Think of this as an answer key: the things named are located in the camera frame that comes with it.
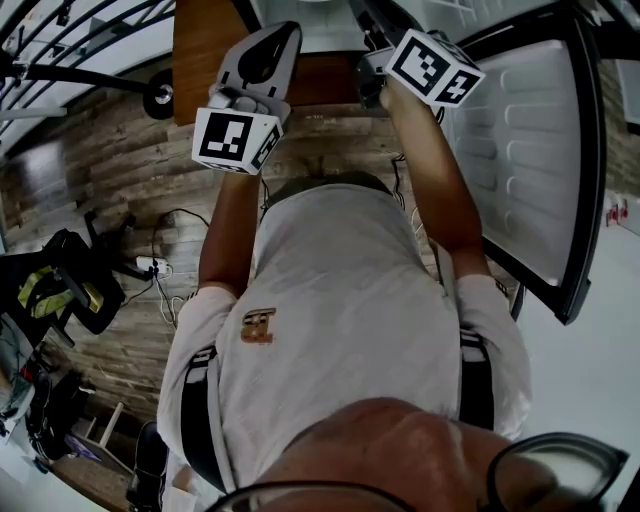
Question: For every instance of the yellow-green vest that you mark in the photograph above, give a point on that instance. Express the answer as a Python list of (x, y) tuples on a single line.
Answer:
[(45, 295)]

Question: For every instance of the person's black-framed glasses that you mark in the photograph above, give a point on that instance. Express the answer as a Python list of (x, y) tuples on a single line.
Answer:
[(550, 475)]

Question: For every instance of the black bag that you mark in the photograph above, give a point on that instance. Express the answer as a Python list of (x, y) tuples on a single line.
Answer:
[(150, 460)]

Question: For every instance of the white refrigerator with black frame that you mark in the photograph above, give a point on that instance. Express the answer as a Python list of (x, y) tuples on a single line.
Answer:
[(530, 150)]

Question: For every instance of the black office chair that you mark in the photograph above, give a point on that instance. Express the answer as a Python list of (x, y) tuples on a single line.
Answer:
[(100, 300)]

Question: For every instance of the black metal railing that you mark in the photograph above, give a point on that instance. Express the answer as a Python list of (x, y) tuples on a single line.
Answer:
[(107, 12)]

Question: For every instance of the person's white shirt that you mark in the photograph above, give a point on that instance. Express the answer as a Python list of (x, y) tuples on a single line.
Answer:
[(340, 300)]

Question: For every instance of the white power strip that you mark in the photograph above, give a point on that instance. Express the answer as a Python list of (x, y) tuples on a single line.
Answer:
[(150, 262)]

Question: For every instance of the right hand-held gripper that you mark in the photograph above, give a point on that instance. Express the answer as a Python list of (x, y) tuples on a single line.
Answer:
[(425, 65)]

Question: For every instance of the person's right forearm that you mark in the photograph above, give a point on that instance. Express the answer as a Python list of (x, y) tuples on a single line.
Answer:
[(440, 190)]

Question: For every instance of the brown wooden cabinet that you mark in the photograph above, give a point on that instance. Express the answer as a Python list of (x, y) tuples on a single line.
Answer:
[(200, 50)]

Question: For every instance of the person's head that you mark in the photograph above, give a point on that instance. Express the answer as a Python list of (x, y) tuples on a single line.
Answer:
[(390, 440)]

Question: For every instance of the red wall hooks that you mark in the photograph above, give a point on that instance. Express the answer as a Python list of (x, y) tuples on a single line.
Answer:
[(611, 216)]

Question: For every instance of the person's left forearm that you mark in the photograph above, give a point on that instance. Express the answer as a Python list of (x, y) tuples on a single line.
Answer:
[(230, 230)]

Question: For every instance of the black backpack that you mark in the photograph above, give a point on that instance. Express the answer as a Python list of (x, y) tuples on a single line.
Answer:
[(60, 410)]

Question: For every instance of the low wooden table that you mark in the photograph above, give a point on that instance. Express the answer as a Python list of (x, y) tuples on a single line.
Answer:
[(90, 480)]

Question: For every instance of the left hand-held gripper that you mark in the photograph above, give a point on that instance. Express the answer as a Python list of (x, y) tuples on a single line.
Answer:
[(225, 137)]

